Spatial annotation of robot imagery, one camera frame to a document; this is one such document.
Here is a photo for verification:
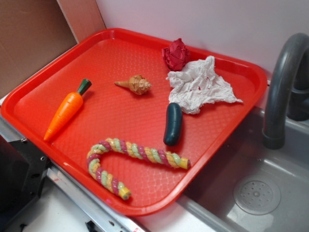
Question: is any dark green toy cucumber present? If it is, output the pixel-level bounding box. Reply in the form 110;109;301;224
163;102;183;146

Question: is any red plastic tray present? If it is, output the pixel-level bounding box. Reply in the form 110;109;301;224
1;29;267;216

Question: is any tan spiral seashell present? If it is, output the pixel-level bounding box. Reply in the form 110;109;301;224
114;75;152;95

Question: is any crumpled white paper towel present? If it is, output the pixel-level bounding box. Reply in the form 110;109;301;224
166;56;243;115

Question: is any crumpled red cloth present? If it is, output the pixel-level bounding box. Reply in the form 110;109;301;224
162;38;190;72

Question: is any orange toy carrot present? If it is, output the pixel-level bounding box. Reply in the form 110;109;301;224
43;79;92;141

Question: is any grey toy sink basin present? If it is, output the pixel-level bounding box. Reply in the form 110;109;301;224
178;108;309;232

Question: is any grey toy faucet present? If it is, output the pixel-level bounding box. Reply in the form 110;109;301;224
262;33;309;149

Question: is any brown cardboard panel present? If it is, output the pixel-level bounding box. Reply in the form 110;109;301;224
0;0;106;98

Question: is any multicolored twisted rope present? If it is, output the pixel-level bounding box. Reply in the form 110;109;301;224
86;138;191;201

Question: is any black metal bracket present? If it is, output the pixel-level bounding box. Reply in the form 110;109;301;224
0;137;50;231

